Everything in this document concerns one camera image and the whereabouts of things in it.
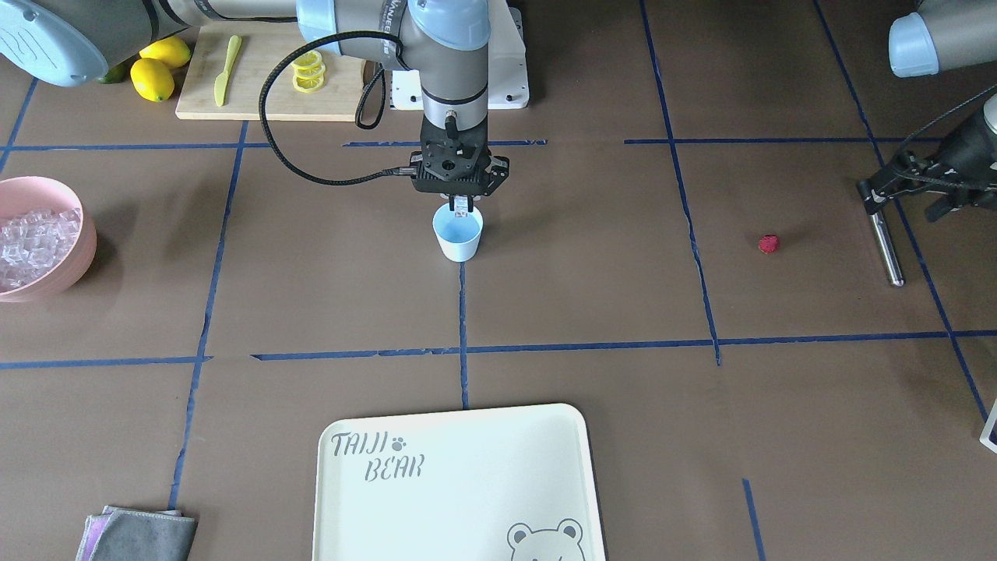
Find pink bowl of ice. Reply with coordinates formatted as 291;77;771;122
1;175;97;303

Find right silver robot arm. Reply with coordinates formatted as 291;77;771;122
1;1;509;210

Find white pillar with base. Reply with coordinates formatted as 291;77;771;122
389;1;530;111

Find red strawberry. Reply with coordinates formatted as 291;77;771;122
757;234;782;255

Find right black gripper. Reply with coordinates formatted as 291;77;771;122
410;153;509;214

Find steel muddler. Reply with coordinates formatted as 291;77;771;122
857;180;907;288

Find folded grey cloth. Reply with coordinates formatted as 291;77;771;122
75;506;197;560

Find light blue cup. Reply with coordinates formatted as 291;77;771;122
432;205;484;263

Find yellow lemon slices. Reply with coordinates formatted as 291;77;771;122
290;50;326;94

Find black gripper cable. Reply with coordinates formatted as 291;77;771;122
259;31;425;186

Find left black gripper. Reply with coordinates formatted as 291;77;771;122
863;117;996;214

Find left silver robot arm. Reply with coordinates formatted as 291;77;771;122
857;1;996;221

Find yellow plastic knife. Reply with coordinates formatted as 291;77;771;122
213;35;242;108

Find cream bear tray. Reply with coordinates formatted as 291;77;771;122
311;404;608;560

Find white cup rack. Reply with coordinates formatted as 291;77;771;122
978;400;997;453

